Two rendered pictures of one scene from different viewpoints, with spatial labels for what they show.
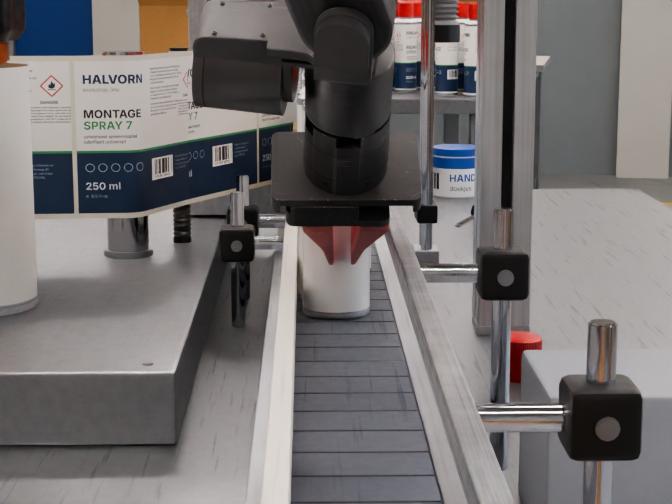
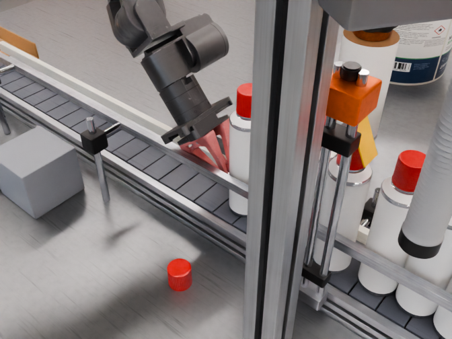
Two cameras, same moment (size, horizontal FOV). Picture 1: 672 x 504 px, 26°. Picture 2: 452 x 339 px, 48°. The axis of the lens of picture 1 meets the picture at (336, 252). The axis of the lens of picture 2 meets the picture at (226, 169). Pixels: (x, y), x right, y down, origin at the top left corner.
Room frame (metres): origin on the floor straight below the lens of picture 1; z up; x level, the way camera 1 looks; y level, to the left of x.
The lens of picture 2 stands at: (1.43, -0.44, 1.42)
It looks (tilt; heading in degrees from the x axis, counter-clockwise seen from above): 40 degrees down; 131
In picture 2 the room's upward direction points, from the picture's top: straight up
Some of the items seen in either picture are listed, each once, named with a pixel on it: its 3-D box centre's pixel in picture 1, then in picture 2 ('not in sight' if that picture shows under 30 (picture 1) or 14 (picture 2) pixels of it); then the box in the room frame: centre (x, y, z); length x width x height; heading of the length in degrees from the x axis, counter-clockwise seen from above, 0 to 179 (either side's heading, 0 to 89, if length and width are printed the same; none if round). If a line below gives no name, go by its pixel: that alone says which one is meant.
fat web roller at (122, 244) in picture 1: (126, 154); not in sight; (1.33, 0.19, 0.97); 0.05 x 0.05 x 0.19
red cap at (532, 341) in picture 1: (519, 356); (179, 274); (1.09, -0.14, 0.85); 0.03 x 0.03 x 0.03
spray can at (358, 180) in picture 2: not in sight; (342, 204); (1.24, 0.00, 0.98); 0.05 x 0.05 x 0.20
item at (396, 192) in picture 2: not in sight; (393, 226); (1.31, 0.00, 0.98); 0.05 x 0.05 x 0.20
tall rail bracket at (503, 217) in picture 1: (466, 341); (108, 155); (0.87, -0.08, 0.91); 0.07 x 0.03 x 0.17; 91
